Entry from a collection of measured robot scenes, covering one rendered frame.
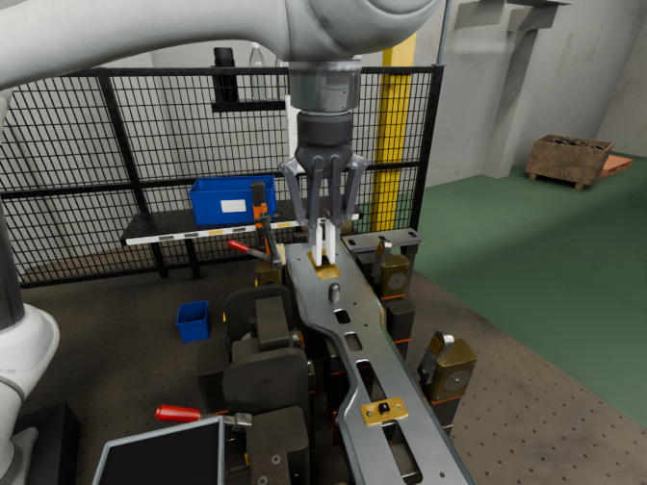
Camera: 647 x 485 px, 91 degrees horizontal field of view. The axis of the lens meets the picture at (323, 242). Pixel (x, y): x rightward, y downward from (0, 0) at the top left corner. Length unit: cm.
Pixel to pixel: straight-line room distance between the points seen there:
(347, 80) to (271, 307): 38
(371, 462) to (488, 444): 50
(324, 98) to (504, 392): 102
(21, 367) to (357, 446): 73
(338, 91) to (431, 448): 58
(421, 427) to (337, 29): 62
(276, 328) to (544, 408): 88
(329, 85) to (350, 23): 18
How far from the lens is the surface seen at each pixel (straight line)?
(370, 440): 66
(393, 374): 74
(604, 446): 123
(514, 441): 111
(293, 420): 58
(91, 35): 35
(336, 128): 43
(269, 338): 54
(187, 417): 55
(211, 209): 126
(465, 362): 74
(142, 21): 30
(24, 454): 107
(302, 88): 42
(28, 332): 97
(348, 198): 50
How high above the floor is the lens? 157
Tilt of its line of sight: 30 degrees down
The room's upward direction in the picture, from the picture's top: straight up
